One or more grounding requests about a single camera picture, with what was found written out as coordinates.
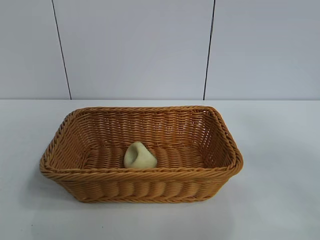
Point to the pale yellow egg yolk pastry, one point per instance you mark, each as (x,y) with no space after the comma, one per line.
(140,158)

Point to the tan woven wicker basket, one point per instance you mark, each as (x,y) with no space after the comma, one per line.
(175,180)

